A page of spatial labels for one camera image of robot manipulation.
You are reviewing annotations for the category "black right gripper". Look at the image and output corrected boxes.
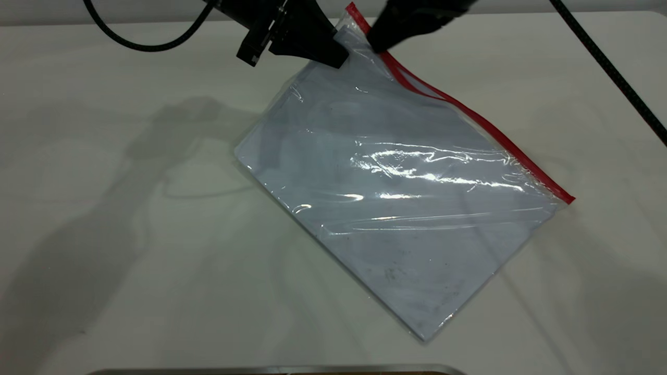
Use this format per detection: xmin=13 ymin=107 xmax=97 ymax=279
xmin=367 ymin=0 xmax=477 ymax=54

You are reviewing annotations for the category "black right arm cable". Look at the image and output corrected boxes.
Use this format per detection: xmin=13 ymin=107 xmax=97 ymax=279
xmin=549 ymin=0 xmax=667 ymax=147

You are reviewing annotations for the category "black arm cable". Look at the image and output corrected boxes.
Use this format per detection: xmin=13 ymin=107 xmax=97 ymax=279
xmin=549 ymin=0 xmax=667 ymax=147
xmin=83 ymin=0 xmax=217 ymax=53

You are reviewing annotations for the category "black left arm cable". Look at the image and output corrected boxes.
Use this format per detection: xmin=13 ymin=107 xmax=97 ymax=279
xmin=83 ymin=0 xmax=217 ymax=53

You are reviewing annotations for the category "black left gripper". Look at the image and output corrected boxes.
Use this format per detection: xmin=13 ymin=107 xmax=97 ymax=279
xmin=213 ymin=0 xmax=350 ymax=69

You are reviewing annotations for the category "clear plastic red-zipper bag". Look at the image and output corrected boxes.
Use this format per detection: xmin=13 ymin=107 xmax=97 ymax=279
xmin=234 ymin=3 xmax=576 ymax=342

